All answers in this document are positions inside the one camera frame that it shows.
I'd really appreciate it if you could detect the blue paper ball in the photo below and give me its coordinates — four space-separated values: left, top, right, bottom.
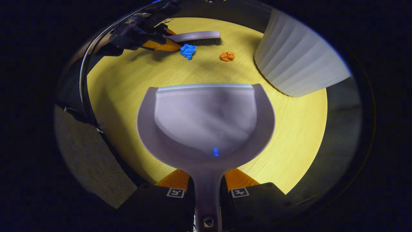
180 44 196 61

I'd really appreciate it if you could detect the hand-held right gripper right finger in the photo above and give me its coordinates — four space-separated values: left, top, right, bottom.
220 168 300 232

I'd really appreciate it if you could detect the small pale pink broom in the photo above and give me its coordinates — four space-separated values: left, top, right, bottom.
167 31 222 46

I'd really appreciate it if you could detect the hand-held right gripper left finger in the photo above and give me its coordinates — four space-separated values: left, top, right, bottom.
122 169 195 232

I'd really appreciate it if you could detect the white ribbed garbage bin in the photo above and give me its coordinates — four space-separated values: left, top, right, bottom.
254 8 351 98

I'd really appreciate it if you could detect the black backdrop cloth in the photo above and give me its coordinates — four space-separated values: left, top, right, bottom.
179 0 274 31

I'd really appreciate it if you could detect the yellow wooden desktop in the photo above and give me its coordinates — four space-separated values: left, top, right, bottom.
87 17 328 195

